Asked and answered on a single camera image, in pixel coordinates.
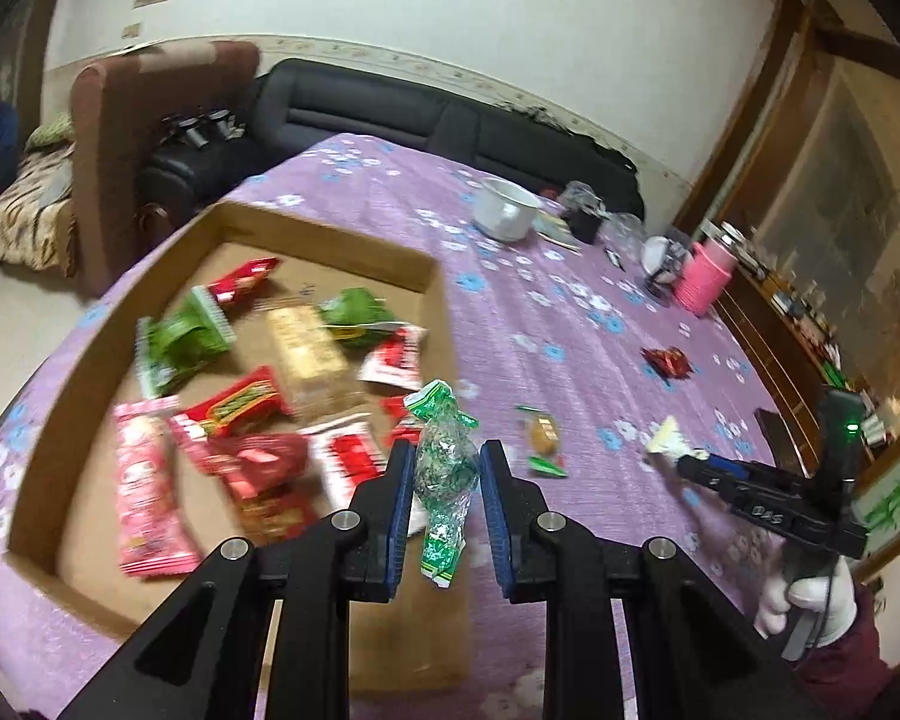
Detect white cream snack packet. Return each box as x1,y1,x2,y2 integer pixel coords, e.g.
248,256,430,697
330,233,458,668
644,416,709,466

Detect green clear candy wrapper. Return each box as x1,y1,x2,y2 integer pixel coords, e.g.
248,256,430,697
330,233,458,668
404,379,479,589

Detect clear beige wafer snack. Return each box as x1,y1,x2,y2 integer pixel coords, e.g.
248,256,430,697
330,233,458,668
265,301,362,422

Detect red white snack packet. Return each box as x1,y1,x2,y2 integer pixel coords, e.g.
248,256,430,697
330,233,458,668
357,325,427,392

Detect red square snack packet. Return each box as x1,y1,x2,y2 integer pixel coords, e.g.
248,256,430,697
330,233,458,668
380,395,424,449

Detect green snack packet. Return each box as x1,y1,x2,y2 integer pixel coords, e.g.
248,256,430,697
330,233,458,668
318,288,404,349

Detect dark red forearm sleeve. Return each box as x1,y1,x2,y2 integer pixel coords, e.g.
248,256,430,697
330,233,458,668
797,587,900,720

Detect white gloved right hand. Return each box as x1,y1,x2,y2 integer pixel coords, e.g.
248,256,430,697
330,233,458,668
754,556,859,647

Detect dark red candy packet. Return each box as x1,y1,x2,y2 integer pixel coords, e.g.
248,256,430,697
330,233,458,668
642,346,692,380

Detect pink cartoon snack packet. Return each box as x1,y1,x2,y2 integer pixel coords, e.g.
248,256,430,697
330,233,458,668
113,397,203,578

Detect yellow cake clear packet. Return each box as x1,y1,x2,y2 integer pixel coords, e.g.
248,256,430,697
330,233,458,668
515,405,569,479

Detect purple floral tablecloth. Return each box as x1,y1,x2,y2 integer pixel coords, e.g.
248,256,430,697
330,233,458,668
0,135,770,715

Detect large dark red packet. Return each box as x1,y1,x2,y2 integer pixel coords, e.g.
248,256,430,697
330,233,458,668
209,433,318,546

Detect pink sleeved bottle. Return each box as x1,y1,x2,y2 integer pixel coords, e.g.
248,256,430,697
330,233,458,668
673,232,738,317

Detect black phone stand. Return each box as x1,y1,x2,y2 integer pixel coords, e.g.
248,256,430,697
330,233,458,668
647,238,691,296

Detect white round container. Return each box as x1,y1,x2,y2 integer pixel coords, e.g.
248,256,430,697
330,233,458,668
640,236,686,277

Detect small red white packet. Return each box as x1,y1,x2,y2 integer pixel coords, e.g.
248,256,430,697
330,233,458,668
301,413,386,512

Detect clear plastic cup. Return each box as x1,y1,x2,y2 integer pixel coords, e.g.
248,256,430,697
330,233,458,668
606,213,645,260

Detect red long snack packet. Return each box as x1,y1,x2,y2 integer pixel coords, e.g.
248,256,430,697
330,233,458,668
167,366,292,439

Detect wooden cabinet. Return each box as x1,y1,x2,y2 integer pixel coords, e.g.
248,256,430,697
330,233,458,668
670,0,900,579

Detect small black cup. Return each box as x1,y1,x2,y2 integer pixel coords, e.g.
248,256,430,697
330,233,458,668
562,200,605,245

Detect green booklet on table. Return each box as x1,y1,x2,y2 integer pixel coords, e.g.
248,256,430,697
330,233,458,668
533,211,580,250

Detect cardboard tray box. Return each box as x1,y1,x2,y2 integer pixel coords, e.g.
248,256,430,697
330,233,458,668
5,198,475,694

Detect green packet in tray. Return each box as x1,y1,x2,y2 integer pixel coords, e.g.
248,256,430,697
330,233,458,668
134,286,235,398

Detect white ceramic mug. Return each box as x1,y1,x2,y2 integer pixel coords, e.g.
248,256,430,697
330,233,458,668
473,177,543,244

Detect red packet upper tray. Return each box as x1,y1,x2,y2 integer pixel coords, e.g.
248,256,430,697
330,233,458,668
208,257,281,309

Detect patterned blanket bed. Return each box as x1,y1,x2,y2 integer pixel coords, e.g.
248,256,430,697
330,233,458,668
0,114,77,278

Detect black gadgets on sofa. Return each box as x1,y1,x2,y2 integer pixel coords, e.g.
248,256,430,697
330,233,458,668
160,107,245,151

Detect brown armchair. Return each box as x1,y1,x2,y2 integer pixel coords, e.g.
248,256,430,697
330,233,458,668
69,39,260,298

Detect black leather sofa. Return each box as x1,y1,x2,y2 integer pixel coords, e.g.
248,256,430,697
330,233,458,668
136,59,647,227

